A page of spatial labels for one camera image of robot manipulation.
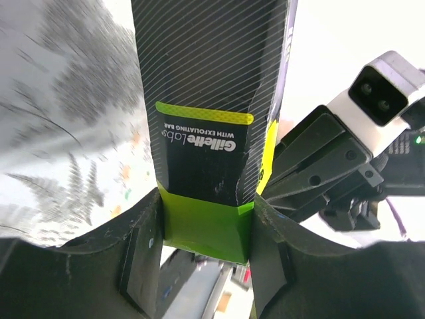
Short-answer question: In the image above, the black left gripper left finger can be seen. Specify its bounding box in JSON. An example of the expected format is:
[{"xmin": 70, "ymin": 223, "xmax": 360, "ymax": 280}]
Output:
[{"xmin": 1, "ymin": 190, "xmax": 163, "ymax": 318}]

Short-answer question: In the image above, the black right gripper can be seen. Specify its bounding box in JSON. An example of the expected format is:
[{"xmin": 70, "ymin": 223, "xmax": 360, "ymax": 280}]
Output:
[{"xmin": 262, "ymin": 106, "xmax": 424, "ymax": 231}]

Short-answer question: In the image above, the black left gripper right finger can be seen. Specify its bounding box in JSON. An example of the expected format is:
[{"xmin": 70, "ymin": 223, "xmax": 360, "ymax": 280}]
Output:
[{"xmin": 250, "ymin": 197, "xmax": 424, "ymax": 318}]

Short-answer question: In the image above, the black green razor box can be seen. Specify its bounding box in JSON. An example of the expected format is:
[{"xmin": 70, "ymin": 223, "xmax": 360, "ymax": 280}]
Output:
[{"xmin": 131, "ymin": 0, "xmax": 298, "ymax": 264}]

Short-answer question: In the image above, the floral tablecloth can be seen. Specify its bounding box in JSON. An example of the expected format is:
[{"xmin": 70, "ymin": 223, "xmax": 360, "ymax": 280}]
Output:
[{"xmin": 1, "ymin": 0, "xmax": 156, "ymax": 247}]

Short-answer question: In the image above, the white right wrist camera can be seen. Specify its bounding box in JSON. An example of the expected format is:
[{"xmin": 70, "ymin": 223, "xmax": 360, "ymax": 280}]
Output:
[{"xmin": 327, "ymin": 51, "xmax": 424, "ymax": 157}]

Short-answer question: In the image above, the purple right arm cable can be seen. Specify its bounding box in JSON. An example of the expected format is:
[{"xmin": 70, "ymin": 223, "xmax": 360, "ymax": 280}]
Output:
[{"xmin": 384, "ymin": 195, "xmax": 411, "ymax": 242}]

